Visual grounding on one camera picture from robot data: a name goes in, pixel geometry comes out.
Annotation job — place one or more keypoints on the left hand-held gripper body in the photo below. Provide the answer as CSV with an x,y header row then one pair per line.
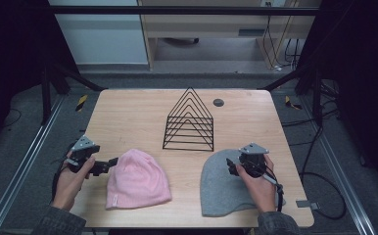
x,y
85,153

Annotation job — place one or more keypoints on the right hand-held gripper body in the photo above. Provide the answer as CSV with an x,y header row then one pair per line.
x,y
254,160

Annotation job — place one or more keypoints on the gray knit beanie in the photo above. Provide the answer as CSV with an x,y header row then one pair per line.
x,y
221,189

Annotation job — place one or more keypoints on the pink knit beanie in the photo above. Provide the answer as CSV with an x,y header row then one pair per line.
x,y
137,181

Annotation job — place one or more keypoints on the person's right hand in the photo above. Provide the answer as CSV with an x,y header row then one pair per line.
x,y
259,191

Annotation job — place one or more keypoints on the person's left hand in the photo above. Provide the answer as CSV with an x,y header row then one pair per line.
x,y
69,182

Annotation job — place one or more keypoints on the yellow black striped tape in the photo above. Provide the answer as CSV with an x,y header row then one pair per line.
x,y
81,103

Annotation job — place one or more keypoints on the round gray table grommet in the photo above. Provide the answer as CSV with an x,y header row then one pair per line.
x,y
218,103

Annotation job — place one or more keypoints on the gray metal table clamp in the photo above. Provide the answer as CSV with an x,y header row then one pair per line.
x,y
307,204

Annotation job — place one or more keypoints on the dark curtain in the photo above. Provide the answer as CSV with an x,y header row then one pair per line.
x,y
363,81
10,65

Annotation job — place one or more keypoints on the white cabinet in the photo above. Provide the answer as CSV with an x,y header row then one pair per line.
x,y
102,39

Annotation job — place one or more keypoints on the light wooden desk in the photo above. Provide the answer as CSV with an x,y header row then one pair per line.
x,y
203,27

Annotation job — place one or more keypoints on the aluminium floor rail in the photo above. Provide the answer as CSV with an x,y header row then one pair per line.
x,y
337,163
20,169

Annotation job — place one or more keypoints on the black frame stand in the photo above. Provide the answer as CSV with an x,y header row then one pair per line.
x,y
46,94
317,94

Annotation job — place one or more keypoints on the black horizontal frame bar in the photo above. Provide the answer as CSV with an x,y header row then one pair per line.
x,y
177,10

